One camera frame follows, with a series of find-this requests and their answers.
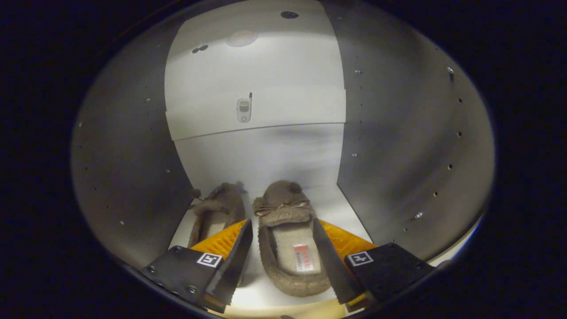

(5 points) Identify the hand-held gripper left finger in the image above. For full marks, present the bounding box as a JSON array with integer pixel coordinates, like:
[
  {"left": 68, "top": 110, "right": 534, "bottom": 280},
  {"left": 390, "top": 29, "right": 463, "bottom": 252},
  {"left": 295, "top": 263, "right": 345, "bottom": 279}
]
[{"left": 142, "top": 218, "right": 254, "bottom": 314}]

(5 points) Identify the brown fuzzy shoe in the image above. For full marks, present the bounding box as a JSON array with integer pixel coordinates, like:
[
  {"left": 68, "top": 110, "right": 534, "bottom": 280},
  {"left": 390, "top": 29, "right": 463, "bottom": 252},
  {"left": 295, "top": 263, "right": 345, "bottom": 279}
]
[
  {"left": 252, "top": 179, "right": 333, "bottom": 297},
  {"left": 188, "top": 182, "right": 246, "bottom": 249}
]

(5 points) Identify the grey shoe cabinet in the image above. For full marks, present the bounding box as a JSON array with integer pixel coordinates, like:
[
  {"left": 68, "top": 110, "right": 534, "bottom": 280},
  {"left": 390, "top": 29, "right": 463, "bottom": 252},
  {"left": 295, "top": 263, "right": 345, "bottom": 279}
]
[{"left": 71, "top": 0, "right": 496, "bottom": 317}]

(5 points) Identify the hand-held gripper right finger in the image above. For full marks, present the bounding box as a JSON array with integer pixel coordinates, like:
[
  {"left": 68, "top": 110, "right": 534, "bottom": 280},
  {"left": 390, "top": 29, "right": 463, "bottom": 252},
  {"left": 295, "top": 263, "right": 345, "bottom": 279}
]
[{"left": 312, "top": 217, "right": 435, "bottom": 313}]

